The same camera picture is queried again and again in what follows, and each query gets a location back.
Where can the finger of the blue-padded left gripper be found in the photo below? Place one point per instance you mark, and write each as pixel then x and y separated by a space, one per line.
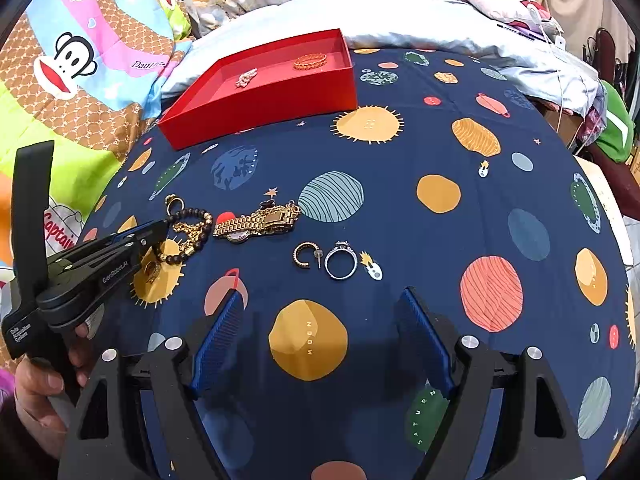
pixel 135 242

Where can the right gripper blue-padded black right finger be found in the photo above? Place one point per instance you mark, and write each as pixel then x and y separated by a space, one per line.
pixel 535 436

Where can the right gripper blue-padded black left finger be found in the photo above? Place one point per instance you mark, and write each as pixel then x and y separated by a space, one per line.
pixel 108 438

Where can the gold woven bangle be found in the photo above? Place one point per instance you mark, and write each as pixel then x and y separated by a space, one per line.
pixel 310 61

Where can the person's left hand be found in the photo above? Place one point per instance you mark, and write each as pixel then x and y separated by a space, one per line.
pixel 36 382

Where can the gold wristwatch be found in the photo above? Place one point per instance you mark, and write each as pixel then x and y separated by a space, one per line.
pixel 268 219

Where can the gold hoop earring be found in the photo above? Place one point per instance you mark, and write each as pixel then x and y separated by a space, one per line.
pixel 307 253

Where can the colourful monkey cartoon blanket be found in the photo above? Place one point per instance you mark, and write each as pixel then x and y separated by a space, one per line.
pixel 85 75

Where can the red cardboard box tray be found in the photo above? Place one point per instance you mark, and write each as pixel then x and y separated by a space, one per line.
pixel 259 86

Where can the navy planet print bedsheet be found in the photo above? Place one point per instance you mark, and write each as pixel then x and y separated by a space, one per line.
pixel 444 179

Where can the green garment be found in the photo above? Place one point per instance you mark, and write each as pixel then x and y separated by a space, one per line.
pixel 616 139

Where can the light blue quilt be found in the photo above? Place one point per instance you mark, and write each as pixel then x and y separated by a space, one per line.
pixel 535 67

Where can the pink white plush pillow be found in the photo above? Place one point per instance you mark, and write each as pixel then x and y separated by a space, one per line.
pixel 527 14

